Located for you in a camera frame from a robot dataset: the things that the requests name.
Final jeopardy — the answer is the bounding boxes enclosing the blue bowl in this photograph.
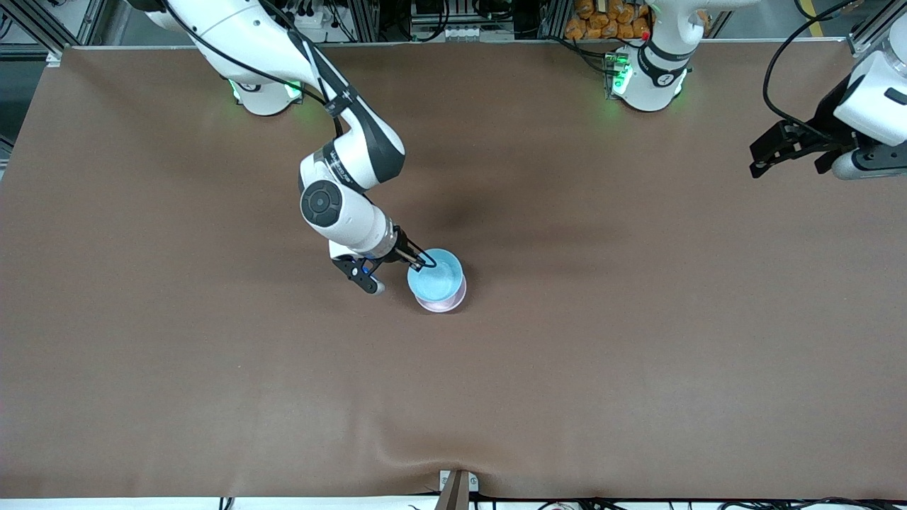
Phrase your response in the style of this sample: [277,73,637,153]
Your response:
[407,248,463,302]

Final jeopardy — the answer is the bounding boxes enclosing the pink bowl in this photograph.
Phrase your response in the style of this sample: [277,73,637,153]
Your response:
[413,273,468,313]

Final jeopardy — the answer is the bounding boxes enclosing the brown table cover mat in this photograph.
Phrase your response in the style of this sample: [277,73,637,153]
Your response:
[0,42,907,500]

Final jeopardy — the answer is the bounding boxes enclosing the pile of orange objects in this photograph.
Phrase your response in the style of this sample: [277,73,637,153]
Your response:
[565,0,651,40]

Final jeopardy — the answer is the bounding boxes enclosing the power strip with black plugs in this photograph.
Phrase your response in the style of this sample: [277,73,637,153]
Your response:
[291,0,334,29]

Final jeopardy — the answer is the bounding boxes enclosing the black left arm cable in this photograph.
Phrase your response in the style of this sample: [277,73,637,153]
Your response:
[762,0,869,135]

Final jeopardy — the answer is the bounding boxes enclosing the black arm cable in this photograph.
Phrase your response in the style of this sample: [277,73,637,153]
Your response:
[762,0,869,135]
[162,0,356,141]

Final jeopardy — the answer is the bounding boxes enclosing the aluminium frame profile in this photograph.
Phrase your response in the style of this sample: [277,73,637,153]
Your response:
[848,0,895,59]
[0,0,107,66]

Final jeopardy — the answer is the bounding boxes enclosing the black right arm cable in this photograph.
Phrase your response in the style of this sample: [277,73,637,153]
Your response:
[162,0,356,141]

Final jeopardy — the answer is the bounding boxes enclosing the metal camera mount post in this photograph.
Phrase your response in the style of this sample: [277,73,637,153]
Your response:
[436,469,480,510]

